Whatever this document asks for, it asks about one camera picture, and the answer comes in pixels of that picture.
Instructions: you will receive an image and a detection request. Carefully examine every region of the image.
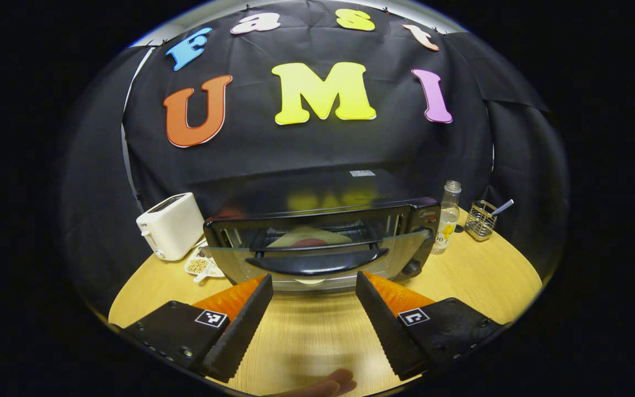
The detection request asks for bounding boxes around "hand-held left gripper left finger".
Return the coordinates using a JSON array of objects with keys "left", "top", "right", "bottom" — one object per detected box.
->
[{"left": 122, "top": 273, "right": 274, "bottom": 384}]

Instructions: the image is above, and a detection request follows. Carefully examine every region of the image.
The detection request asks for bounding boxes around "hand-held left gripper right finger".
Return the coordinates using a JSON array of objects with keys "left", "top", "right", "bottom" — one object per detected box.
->
[{"left": 355, "top": 270, "right": 508, "bottom": 381}]

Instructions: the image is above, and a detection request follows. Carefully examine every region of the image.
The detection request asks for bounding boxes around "black electric oven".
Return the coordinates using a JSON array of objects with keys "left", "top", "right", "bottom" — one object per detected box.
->
[{"left": 188, "top": 168, "right": 442, "bottom": 293}]

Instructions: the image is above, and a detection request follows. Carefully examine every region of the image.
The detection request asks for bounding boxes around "white square plate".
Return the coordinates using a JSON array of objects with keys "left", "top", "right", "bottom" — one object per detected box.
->
[{"left": 267, "top": 225, "right": 354, "bottom": 249}]

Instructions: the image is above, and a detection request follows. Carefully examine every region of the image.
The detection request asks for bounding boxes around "white divided snack dish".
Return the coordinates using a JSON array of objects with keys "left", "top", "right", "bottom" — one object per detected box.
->
[{"left": 184, "top": 246, "right": 225, "bottom": 283}]

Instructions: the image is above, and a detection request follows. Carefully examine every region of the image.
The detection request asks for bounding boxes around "white toaster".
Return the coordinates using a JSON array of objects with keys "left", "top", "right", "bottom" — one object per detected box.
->
[{"left": 136, "top": 192, "right": 206, "bottom": 261}]

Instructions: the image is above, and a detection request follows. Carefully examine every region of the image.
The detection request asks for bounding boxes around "clear glass bottle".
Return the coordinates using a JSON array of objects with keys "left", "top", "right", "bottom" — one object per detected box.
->
[{"left": 432, "top": 180, "right": 462, "bottom": 255}]

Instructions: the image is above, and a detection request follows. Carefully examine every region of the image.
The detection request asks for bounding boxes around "metal wire holder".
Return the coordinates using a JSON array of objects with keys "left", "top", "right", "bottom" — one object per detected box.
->
[{"left": 465, "top": 200, "right": 498, "bottom": 242}]

